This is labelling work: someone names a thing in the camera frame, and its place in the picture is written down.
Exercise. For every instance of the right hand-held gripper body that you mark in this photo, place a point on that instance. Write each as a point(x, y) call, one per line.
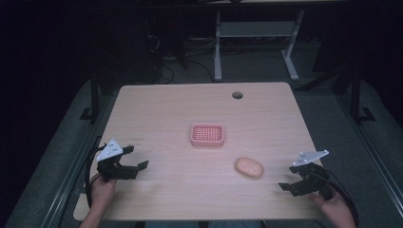
point(316, 177)

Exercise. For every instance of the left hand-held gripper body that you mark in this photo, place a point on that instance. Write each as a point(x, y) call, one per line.
point(109, 169)

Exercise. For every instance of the pink soap dish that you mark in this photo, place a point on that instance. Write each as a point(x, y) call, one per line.
point(207, 135)

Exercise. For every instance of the person's left hand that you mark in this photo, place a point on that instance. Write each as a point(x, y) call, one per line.
point(102, 193)

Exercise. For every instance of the person's right hand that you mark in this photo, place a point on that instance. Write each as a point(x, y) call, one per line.
point(332, 207)

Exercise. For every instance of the black metal stand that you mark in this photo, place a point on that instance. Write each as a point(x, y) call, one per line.
point(356, 98)
point(94, 98)

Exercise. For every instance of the aluminium rail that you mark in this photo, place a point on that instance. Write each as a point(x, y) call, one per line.
point(68, 177)
point(370, 148)

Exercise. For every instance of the white metal desk frame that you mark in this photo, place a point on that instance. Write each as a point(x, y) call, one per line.
point(253, 29)

